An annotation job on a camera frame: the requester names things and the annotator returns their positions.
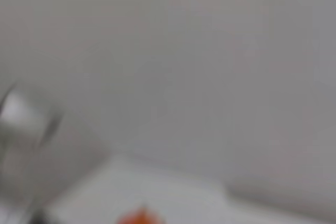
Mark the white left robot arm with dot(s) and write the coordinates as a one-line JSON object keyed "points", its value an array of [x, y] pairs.
{"points": [[15, 119]]}

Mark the red pear toy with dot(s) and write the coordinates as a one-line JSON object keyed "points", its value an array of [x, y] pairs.
{"points": [[141, 217]]}

